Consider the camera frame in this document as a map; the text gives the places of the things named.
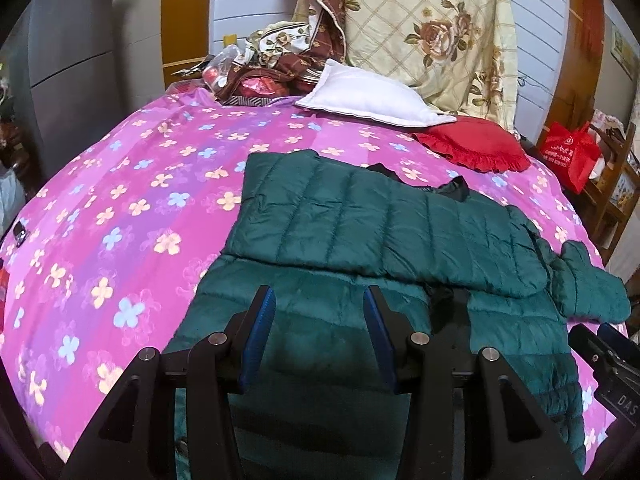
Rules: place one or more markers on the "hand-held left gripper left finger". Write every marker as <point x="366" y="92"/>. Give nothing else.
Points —
<point x="263" y="317"/>

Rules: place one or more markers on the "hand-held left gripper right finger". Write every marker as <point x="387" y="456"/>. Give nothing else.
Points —
<point x="376" y="317"/>

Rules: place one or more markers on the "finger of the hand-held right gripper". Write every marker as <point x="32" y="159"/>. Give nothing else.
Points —
<point x="587" y="345"/>

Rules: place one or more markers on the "green puffer jacket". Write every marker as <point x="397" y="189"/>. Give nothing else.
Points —
<point x="350" y="210"/>

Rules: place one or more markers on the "wooden side shelf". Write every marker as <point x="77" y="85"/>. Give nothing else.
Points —
<point x="612" y="190"/>

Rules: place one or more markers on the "red shopping bag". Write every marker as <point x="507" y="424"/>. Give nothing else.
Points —
<point x="570" y="155"/>

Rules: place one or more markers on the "pink floral bed sheet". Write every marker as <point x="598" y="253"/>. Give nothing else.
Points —
<point x="125" y="185"/>

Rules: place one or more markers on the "red ruffled cushion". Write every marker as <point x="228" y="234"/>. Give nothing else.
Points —
<point x="475" y="145"/>

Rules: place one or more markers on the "white pillow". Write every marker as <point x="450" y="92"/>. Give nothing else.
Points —
<point x="370" y="95"/>

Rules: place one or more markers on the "red gift box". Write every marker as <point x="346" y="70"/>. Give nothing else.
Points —
<point x="255" y="90"/>

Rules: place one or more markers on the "clear plastic bag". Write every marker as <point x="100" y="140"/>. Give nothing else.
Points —
<point x="222" y="65"/>

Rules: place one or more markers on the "small black object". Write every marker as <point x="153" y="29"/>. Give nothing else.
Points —
<point x="21" y="233"/>

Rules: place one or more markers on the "brown patterned blanket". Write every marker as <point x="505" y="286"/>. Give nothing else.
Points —
<point x="327" y="15"/>

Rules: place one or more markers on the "grey cabinet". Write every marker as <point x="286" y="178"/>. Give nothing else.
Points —
<point x="65" y="50"/>

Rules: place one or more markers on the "wooden headboard post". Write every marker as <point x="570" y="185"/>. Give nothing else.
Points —
<point x="185" y="20"/>
<point x="575" y="60"/>

